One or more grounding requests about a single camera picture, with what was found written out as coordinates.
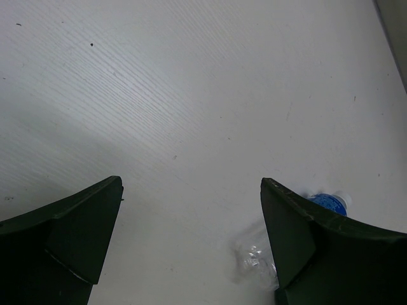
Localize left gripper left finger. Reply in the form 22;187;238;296
1;176;123;304

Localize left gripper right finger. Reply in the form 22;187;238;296
261;178;406;304

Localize clear bottle blue label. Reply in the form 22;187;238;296
229;191;352;291

